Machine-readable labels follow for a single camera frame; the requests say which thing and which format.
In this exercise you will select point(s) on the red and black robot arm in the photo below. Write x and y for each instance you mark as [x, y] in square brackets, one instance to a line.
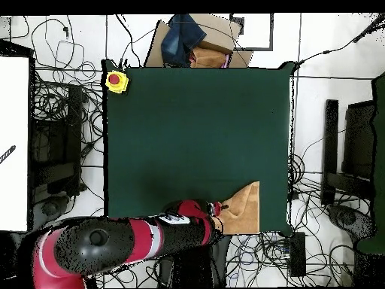
[120, 240]

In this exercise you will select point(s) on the striped black rod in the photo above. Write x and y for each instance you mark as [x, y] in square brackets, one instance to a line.
[7, 154]

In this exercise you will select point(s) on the orange folded cloth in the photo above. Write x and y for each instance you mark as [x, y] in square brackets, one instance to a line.
[207, 58]

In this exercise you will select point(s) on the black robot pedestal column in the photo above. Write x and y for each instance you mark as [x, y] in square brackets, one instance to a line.
[195, 271]

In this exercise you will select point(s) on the blue denim jeans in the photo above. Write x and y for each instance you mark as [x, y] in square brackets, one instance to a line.
[180, 39]

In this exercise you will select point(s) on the thin black rectangular frame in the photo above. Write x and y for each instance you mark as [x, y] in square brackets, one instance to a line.
[255, 48]

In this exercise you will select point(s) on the brown cardboard box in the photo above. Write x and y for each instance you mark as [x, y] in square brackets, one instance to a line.
[219, 33]

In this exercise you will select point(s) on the black floor stand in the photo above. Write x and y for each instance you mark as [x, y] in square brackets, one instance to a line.
[75, 135]
[331, 135]

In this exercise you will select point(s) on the yellow emergency stop button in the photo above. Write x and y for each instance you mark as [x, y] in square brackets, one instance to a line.
[120, 87]

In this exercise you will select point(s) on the tan terry towel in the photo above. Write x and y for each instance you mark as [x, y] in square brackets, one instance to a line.
[243, 210]

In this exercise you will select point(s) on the black floor base foot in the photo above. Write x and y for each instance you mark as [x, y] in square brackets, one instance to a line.
[49, 207]
[352, 219]

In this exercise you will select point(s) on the black power strip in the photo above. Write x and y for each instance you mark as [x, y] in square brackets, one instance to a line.
[297, 256]

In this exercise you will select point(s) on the dark green table cloth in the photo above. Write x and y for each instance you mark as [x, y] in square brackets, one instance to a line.
[180, 135]

